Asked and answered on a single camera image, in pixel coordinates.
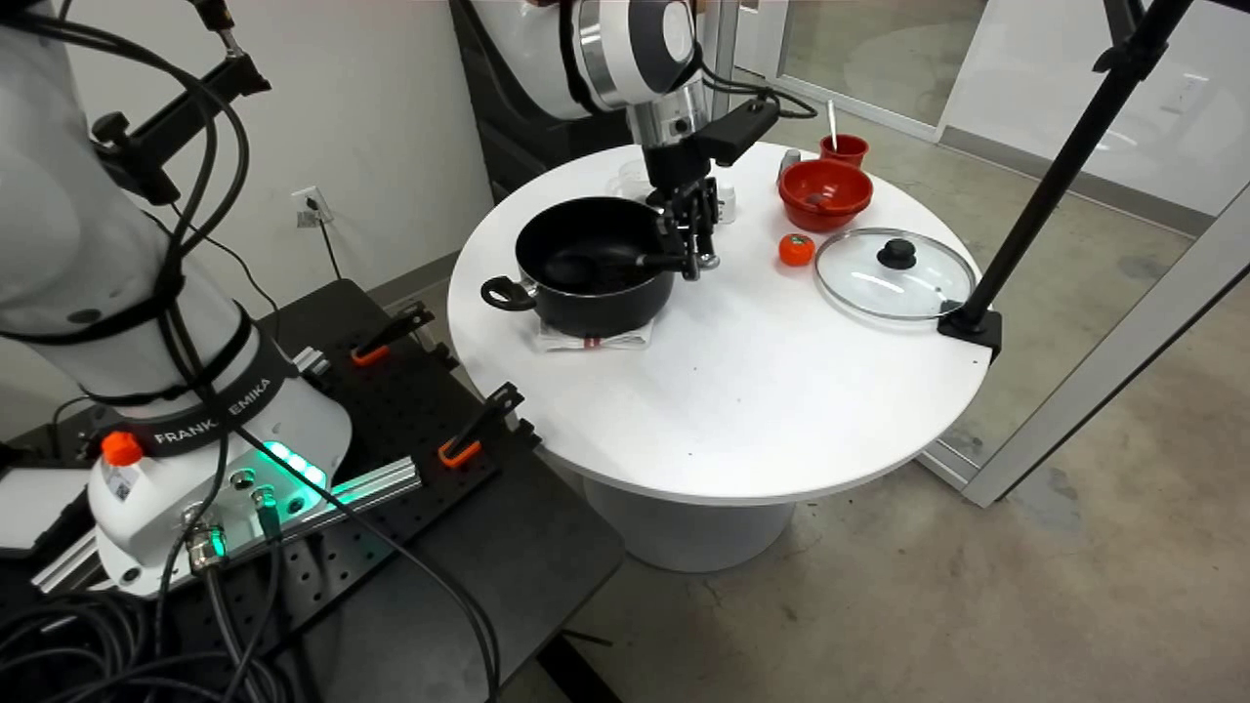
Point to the metal spoon in cup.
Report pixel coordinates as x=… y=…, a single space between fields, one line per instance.
x=833 y=123

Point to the red bowl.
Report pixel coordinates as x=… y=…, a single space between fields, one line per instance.
x=821 y=192

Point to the red cup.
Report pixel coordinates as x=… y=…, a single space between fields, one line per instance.
x=846 y=149

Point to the orange tomato toy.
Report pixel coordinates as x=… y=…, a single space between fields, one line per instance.
x=795 y=250

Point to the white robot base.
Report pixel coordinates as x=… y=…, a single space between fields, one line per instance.
x=209 y=416

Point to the white round table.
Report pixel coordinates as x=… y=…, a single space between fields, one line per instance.
x=743 y=401

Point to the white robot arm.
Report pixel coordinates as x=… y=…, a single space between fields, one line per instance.
x=559 y=79

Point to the wall power outlet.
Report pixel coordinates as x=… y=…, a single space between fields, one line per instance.
x=311 y=207

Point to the black cooking pot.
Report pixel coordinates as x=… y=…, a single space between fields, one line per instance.
x=571 y=224

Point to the black dishing spoon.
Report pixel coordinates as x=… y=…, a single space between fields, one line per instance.
x=611 y=268

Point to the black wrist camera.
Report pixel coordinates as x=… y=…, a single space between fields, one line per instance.
x=743 y=127

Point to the black mounting table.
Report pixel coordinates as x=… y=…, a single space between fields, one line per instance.
x=408 y=587

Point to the black camera stand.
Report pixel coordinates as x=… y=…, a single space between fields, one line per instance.
x=1137 y=39

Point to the black orange clamp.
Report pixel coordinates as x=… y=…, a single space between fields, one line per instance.
x=468 y=441
x=402 y=328

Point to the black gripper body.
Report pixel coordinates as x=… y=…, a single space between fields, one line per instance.
x=686 y=199

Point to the glass pot lid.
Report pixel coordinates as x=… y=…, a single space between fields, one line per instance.
x=893 y=274

